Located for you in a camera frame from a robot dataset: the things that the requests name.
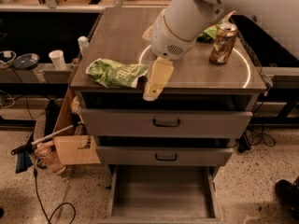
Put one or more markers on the grabber tool with white shaft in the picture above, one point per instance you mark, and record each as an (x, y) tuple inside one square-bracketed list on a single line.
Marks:
[(34, 143)]

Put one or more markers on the small bowl at left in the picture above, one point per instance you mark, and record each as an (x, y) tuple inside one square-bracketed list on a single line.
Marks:
[(7, 58)]

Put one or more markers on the clear plastic bottle on floor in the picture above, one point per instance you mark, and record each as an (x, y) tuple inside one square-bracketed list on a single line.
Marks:
[(48, 158)]

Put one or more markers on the green jalapeno chip bag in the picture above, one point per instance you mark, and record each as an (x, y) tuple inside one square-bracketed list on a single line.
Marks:
[(112, 74)]

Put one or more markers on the white paper cup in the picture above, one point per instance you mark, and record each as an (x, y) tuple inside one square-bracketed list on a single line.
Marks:
[(57, 58)]

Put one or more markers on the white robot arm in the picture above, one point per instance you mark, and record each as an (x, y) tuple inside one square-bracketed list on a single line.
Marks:
[(177, 27)]

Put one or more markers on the middle drawer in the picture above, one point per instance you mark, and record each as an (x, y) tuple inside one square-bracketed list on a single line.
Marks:
[(171, 156)]

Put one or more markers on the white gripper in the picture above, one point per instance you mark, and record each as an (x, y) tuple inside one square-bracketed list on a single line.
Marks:
[(166, 41)]

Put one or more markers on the cardboard box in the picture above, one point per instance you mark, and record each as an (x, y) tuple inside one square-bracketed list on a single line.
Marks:
[(73, 145)]

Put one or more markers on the white bottle beside cabinet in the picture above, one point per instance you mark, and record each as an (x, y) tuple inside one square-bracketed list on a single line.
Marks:
[(83, 43)]

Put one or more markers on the top drawer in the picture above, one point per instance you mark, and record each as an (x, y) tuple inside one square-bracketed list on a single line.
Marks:
[(164, 123)]

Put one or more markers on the crushed gold soda can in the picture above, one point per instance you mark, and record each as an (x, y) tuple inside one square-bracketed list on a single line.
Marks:
[(224, 43)]

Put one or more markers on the black shoe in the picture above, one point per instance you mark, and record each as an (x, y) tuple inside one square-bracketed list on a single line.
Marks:
[(288, 195)]

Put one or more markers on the green chip bag at back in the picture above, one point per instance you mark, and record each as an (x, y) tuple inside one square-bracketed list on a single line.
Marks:
[(209, 34)]

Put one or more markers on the open bottom drawer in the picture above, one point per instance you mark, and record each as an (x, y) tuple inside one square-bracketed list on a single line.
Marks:
[(162, 195)]

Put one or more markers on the grey plate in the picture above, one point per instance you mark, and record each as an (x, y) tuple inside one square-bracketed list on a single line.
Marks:
[(26, 61)]

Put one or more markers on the grey drawer cabinet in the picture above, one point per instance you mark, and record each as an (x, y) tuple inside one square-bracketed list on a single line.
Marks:
[(196, 84)]

